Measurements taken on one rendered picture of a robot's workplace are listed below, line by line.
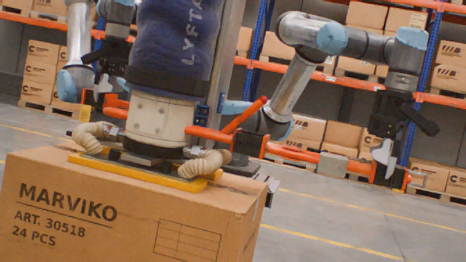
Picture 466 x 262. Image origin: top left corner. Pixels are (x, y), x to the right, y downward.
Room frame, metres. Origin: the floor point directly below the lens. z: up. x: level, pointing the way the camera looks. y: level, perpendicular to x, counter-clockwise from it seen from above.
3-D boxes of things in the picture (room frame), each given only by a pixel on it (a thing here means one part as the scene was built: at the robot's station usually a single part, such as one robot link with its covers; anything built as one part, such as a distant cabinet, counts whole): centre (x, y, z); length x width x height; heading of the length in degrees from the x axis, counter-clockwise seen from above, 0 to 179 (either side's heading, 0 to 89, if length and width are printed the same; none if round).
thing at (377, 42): (1.36, -0.32, 1.50); 0.11 x 0.11 x 0.08; 20
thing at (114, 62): (1.67, 0.43, 1.34); 0.09 x 0.08 x 0.12; 80
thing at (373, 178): (1.26, -0.38, 1.20); 0.08 x 0.07 x 0.05; 80
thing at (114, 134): (1.37, 0.21, 1.14); 0.34 x 0.25 x 0.06; 80
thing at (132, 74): (1.37, 0.21, 1.32); 0.23 x 0.23 x 0.04
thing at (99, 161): (1.27, 0.22, 1.10); 0.34 x 0.10 x 0.05; 80
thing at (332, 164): (1.29, -0.25, 1.19); 0.07 x 0.07 x 0.04; 80
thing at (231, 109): (1.92, 0.00, 1.20); 0.13 x 0.12 x 0.14; 110
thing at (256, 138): (1.33, -0.04, 1.20); 0.10 x 0.08 x 0.06; 170
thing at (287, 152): (1.45, -0.01, 1.20); 0.93 x 0.30 x 0.04; 80
